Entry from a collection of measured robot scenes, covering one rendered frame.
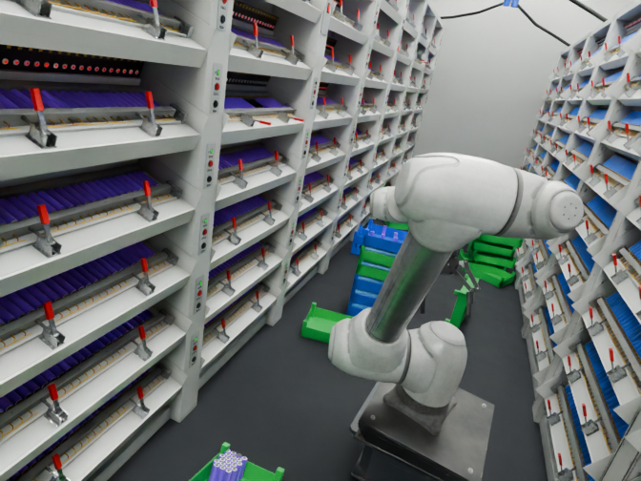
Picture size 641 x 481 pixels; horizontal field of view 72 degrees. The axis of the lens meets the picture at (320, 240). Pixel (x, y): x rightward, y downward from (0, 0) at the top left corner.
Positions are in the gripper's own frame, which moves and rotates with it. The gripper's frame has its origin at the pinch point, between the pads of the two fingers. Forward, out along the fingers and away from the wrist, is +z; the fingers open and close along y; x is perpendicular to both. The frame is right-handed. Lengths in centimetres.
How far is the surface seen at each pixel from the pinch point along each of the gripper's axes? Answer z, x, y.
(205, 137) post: -41, 54, 52
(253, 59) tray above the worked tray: -68, 43, 46
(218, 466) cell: 46, 31, 56
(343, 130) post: -96, -72, 66
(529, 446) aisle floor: 48, -53, -22
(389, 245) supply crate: -31, -66, 37
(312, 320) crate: 7, -61, 74
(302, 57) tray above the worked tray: -92, 5, 52
